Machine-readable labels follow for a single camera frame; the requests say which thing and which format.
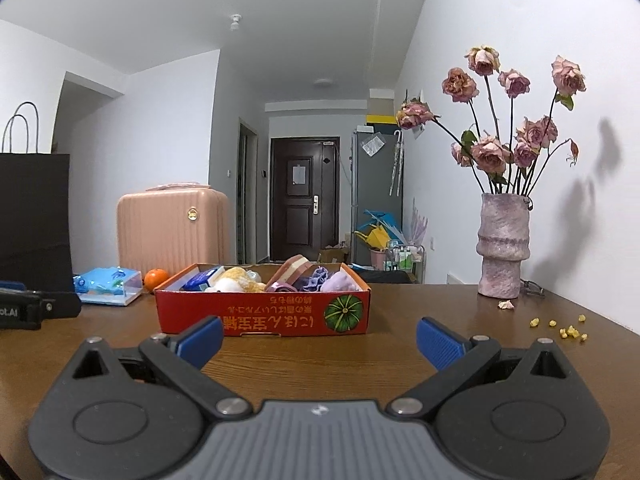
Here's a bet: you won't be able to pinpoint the pink ribbed suitcase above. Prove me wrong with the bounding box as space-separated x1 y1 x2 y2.
116 184 231 279

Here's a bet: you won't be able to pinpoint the blue tissue pack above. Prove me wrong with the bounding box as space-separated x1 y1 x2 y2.
73 265 144 307

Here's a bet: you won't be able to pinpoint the white folded umbrella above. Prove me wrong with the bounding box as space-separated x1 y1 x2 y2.
388 128 405 196

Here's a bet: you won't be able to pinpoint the orange fruit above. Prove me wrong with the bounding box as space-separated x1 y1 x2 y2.
143 268 170 294

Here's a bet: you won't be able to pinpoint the black paper bag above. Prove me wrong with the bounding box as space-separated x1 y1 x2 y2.
0 101 76 294

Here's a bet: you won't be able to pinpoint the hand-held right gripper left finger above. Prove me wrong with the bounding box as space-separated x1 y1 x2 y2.
70 316 253 422

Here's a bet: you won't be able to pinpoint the yellow and black box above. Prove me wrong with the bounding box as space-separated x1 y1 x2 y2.
365 112 399 131

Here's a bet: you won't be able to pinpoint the lavender towel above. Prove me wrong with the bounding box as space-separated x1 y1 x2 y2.
319 269 364 294

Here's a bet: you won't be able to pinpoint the bunch of dried pink roses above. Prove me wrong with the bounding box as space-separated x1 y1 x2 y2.
396 44 587 196

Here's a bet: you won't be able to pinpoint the blue and white packet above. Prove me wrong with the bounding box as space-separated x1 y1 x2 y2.
182 268 226 292

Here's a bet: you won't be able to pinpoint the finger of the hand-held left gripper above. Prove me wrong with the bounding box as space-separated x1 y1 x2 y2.
40 290 82 319

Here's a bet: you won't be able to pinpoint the black cloth cover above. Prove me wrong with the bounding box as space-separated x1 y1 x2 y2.
357 269 416 285

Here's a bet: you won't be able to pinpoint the clear plastic bag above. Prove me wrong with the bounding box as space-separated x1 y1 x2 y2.
360 133 386 157

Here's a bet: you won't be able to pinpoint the brown cardboard carton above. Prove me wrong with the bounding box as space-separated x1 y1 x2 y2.
318 244 351 264

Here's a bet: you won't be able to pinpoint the scattered yellow crumbs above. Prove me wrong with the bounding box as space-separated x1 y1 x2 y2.
529 313 590 342

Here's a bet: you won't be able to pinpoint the orange cardboard box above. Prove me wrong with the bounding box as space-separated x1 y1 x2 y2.
153 261 372 336

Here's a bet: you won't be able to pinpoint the purple feather decoration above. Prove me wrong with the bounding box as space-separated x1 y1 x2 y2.
407 198 430 249

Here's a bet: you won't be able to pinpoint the lavender knit pouch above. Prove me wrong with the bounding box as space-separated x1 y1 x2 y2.
294 265 335 292

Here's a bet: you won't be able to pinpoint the yellow plush toy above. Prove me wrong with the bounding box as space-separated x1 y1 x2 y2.
207 266 267 294

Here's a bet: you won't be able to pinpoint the interior glass door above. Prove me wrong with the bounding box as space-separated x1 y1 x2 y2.
237 118 260 266

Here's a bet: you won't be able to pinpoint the pink textured vase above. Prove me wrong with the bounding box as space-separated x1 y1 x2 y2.
475 192 532 300

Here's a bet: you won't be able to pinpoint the dark brown entrance door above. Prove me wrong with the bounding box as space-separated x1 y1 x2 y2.
269 135 341 264

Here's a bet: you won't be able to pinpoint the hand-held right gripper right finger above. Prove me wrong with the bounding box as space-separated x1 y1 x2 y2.
387 316 571 422

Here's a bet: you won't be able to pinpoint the grey refrigerator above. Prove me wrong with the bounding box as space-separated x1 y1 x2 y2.
349 128 404 267

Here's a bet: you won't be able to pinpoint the metal cart with bottles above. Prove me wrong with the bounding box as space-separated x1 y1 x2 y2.
387 240 426 284

